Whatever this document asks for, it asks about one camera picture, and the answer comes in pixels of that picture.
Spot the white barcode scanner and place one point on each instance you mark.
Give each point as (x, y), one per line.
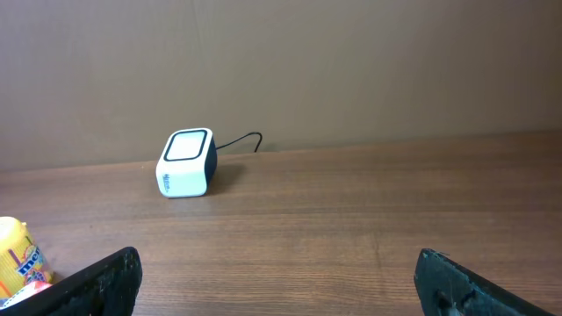
(187, 163)

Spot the red white snack packet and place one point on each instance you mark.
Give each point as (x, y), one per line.
(26, 292)

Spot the yellow mentos gum bottle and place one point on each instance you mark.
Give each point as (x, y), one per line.
(22, 261)

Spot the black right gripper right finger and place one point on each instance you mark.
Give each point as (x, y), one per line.
(445, 287)

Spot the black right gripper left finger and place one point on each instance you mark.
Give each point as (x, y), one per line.
(108, 287)

